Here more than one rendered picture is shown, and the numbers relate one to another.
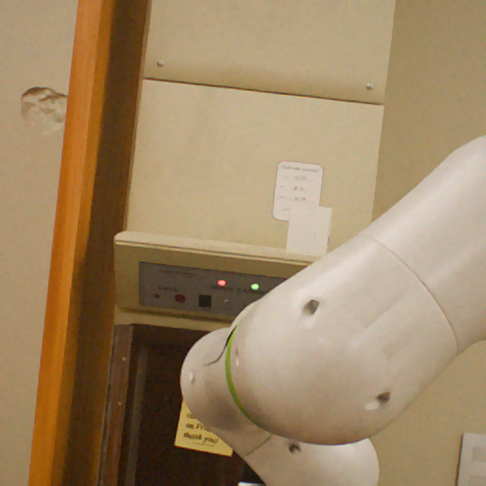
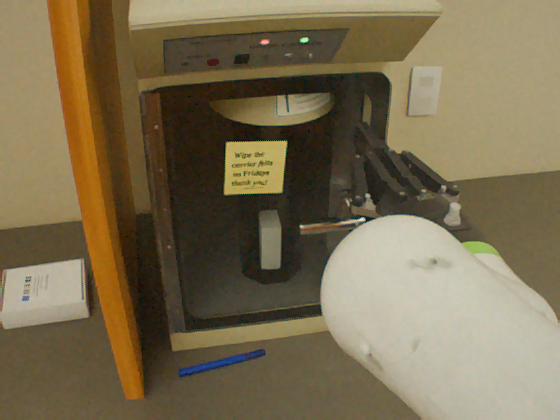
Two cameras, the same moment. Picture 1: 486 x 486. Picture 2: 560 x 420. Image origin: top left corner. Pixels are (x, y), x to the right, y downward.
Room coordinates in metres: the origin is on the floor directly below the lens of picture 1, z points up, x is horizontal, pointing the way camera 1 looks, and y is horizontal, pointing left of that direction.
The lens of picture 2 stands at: (1.02, 0.15, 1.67)
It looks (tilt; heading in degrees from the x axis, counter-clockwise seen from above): 35 degrees down; 346
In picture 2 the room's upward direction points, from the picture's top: 1 degrees clockwise
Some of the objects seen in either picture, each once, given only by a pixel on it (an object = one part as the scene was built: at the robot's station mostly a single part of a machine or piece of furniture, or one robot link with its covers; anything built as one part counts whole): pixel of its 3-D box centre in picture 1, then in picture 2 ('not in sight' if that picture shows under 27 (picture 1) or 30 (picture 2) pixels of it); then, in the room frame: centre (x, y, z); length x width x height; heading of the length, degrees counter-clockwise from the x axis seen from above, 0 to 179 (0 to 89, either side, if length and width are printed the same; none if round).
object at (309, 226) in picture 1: (309, 229); not in sight; (1.63, -0.08, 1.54); 0.05 x 0.05 x 0.06; 84
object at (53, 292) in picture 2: not in sight; (44, 293); (1.85, 0.37, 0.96); 0.16 x 0.12 x 0.04; 93
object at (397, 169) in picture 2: not in sight; (404, 181); (1.55, -0.13, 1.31); 0.11 x 0.01 x 0.04; 177
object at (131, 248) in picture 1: (240, 285); (282, 36); (1.63, 0.00, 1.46); 0.32 x 0.11 x 0.10; 89
